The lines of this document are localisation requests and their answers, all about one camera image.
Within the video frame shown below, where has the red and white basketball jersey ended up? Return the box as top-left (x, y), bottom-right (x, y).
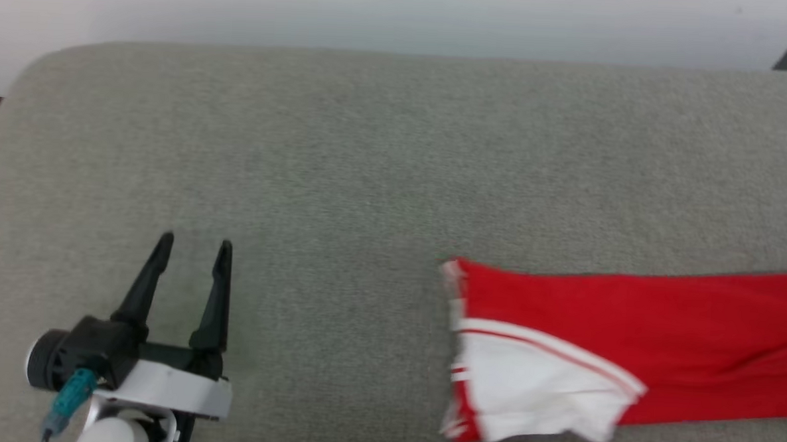
top-left (432, 255), bottom-right (787, 442)

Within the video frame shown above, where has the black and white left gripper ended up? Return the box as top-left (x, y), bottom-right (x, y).
top-left (60, 227), bottom-right (240, 422)

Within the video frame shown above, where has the grey fabric sofa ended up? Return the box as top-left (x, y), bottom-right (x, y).
top-left (0, 35), bottom-right (787, 442)

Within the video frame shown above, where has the teal cable connector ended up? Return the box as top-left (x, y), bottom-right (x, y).
top-left (40, 365), bottom-right (100, 442)

